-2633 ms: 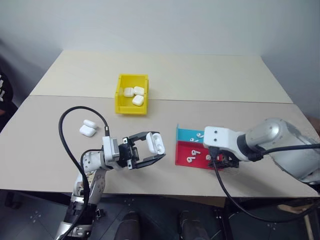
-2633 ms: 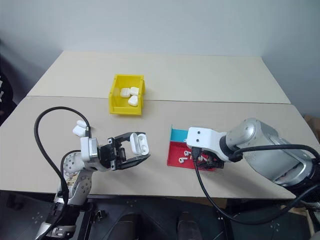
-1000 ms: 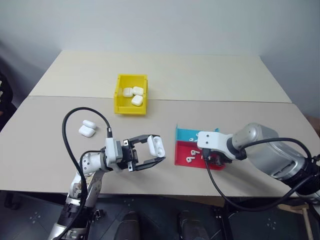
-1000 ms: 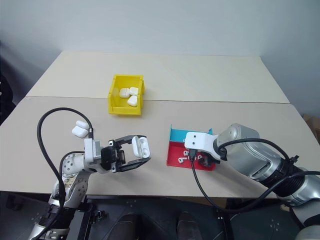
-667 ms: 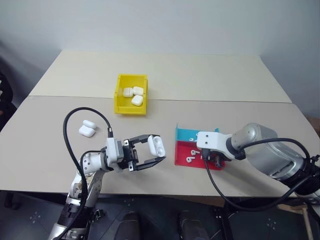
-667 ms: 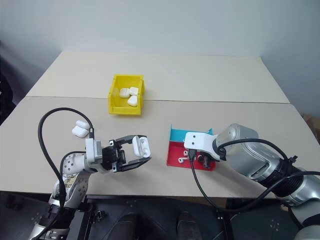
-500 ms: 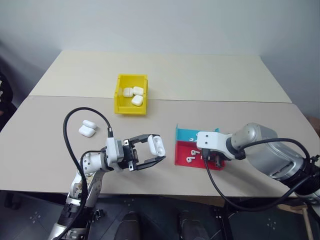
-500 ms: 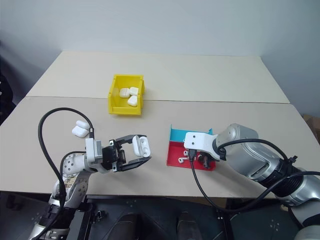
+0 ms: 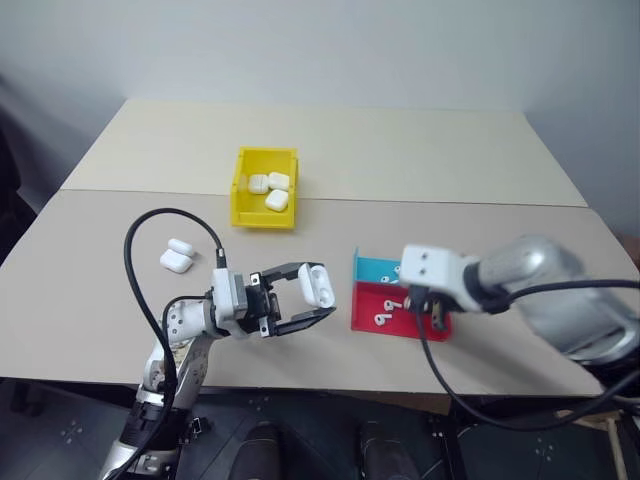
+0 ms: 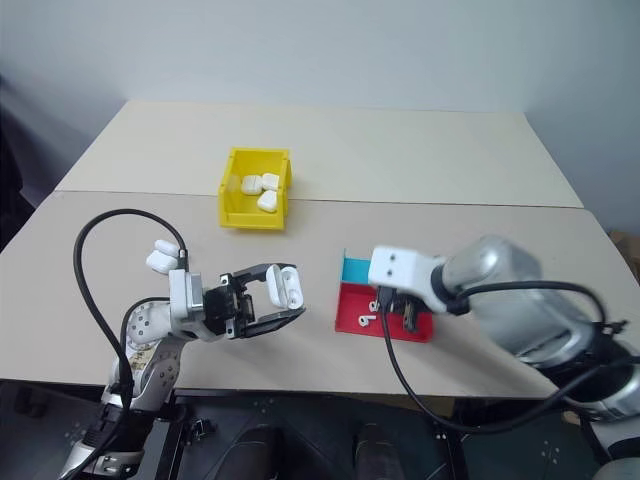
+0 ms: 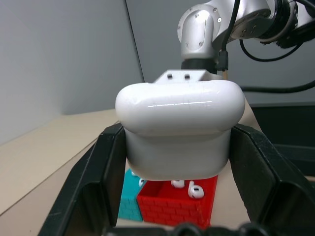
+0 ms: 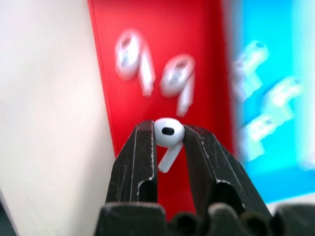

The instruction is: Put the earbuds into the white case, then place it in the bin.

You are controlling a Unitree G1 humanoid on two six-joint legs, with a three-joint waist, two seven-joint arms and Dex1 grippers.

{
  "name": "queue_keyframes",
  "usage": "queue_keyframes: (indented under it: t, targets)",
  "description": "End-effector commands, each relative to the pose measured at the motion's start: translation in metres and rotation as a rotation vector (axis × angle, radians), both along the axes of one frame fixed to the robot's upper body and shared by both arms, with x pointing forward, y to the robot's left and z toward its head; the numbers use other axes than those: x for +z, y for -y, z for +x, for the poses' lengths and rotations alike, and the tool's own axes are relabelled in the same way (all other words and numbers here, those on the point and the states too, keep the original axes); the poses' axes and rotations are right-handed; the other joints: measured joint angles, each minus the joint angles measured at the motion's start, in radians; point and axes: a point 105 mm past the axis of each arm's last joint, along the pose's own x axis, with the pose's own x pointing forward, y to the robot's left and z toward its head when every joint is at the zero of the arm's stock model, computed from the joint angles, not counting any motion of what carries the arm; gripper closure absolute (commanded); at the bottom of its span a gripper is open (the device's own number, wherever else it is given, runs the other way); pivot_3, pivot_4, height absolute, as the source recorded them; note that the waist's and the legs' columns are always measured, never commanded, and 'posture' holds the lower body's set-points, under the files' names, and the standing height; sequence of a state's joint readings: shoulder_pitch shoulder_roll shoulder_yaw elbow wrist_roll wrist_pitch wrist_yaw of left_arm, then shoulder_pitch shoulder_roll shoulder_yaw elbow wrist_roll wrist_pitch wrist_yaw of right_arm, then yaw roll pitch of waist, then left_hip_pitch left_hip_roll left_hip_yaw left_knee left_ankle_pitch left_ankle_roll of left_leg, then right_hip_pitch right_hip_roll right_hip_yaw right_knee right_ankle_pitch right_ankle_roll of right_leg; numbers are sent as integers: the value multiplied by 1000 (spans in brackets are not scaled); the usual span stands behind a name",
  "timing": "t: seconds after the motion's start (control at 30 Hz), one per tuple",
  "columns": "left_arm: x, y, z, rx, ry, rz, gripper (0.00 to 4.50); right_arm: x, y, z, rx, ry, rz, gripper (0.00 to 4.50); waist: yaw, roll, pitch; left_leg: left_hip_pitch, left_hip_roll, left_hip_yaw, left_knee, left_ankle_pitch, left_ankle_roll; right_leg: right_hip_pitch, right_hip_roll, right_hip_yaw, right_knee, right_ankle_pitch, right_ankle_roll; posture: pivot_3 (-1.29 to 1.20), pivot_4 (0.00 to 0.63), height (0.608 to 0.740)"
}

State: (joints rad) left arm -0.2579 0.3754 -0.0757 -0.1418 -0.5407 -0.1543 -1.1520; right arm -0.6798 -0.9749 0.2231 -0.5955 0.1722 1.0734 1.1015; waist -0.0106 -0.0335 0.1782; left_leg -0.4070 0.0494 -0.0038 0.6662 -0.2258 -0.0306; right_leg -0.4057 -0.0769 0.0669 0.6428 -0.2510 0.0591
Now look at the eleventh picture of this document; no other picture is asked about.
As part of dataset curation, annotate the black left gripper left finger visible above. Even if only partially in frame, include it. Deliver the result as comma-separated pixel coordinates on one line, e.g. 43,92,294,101
36,122,127,236

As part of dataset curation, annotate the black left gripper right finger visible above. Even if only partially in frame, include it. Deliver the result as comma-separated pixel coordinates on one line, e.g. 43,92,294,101
228,123,315,236

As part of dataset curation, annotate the white earbud charging case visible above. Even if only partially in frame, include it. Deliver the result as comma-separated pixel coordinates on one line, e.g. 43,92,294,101
115,80,246,182

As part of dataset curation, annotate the teal brick-pattern bin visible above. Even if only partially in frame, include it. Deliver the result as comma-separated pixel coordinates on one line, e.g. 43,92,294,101
118,169,148,222

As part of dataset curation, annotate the red brick-pattern bin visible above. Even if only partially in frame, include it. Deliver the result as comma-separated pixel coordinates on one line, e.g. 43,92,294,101
136,175,219,231

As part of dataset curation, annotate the black flat panel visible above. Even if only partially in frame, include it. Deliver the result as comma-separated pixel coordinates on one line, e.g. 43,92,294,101
248,102,315,178

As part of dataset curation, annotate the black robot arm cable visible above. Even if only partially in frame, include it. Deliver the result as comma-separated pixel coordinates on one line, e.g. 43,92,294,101
216,0,300,72

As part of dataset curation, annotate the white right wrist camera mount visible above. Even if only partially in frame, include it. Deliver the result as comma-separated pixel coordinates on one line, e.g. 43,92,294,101
154,69,222,85

